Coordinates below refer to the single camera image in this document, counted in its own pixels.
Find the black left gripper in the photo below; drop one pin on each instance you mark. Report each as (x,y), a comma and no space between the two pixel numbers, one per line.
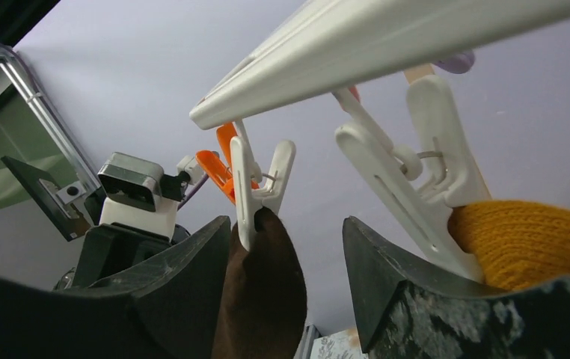
(112,248)

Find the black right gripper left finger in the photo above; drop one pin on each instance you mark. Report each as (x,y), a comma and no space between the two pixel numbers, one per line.
(165,307)

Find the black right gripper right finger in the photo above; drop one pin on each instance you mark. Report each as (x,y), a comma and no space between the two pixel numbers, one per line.
(406,307)

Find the dark brown striped sock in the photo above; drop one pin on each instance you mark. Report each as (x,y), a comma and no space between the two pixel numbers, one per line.
(264,299)

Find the maroon purple striped sock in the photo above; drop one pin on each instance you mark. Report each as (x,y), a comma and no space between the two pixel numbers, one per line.
(518,244)

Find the white clip sock hanger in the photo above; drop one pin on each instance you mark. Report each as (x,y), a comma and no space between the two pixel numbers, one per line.
(448,101)

